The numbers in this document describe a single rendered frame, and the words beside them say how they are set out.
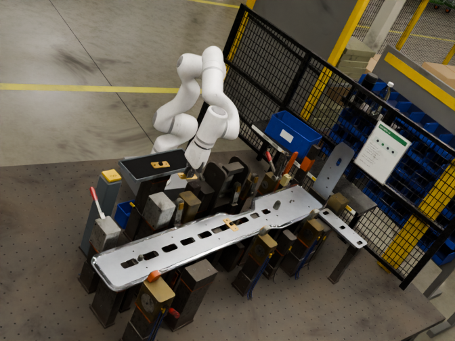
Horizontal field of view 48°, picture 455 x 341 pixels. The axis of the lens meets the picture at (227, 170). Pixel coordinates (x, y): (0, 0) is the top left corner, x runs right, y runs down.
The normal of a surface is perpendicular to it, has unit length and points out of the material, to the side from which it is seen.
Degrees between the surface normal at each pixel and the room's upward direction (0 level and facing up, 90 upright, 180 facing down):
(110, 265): 0
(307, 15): 90
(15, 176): 0
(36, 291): 0
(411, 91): 90
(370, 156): 90
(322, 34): 90
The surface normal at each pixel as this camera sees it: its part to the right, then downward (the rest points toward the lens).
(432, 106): -0.78, 0.07
